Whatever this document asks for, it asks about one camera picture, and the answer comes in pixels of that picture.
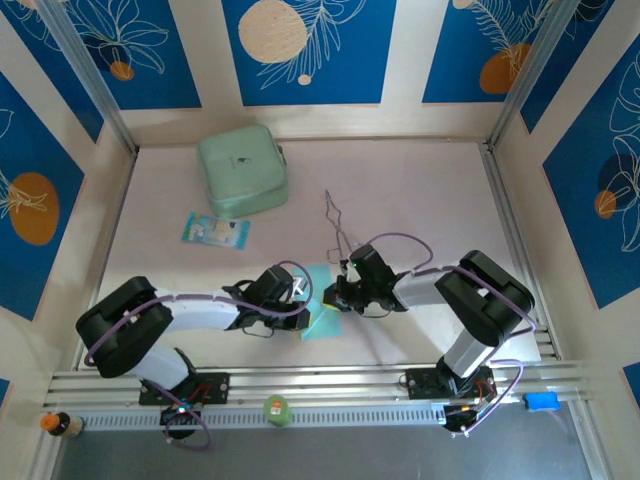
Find metal scissor tongs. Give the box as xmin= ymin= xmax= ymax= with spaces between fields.
xmin=323 ymin=188 xmax=364 ymax=264

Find blue snack packet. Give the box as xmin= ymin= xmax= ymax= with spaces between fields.
xmin=180 ymin=211 xmax=252 ymax=251

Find green bottle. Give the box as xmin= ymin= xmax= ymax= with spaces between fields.
xmin=263 ymin=394 xmax=292 ymax=429

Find mint green zipper case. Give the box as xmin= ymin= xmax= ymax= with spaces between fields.
xmin=195 ymin=123 xmax=291 ymax=219

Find left black connector hub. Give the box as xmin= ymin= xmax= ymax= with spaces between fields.
xmin=159 ymin=404 xmax=201 ymax=441

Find black connector hub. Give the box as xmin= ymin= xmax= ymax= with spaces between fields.
xmin=159 ymin=404 xmax=201 ymax=441
xmin=442 ymin=403 xmax=479 ymax=435

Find right black connector hub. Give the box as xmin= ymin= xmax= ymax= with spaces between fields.
xmin=442 ymin=403 xmax=479 ymax=435

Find blue rectangular box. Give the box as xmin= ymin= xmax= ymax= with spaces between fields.
xmin=522 ymin=392 xmax=560 ymax=414

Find brown bottle orange cap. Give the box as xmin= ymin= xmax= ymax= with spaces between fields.
xmin=39 ymin=410 xmax=85 ymax=440

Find aluminium mounting rail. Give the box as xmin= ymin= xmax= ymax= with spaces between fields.
xmin=43 ymin=359 xmax=594 ymax=409

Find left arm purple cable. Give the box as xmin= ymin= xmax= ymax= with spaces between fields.
xmin=83 ymin=259 xmax=315 ymax=453

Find slotted grey cable duct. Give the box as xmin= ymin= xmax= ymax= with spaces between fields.
xmin=79 ymin=403 xmax=449 ymax=431

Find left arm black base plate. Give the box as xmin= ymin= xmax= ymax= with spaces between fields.
xmin=138 ymin=372 xmax=231 ymax=406

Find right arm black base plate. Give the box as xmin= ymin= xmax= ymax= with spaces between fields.
xmin=405 ymin=368 xmax=496 ymax=401

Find aluminium side rail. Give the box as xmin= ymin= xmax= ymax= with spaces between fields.
xmin=480 ymin=141 xmax=560 ymax=361

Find aluminium frame post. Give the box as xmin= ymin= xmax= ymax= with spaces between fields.
xmin=35 ymin=0 xmax=140 ymax=155
xmin=487 ymin=0 xmax=576 ymax=149

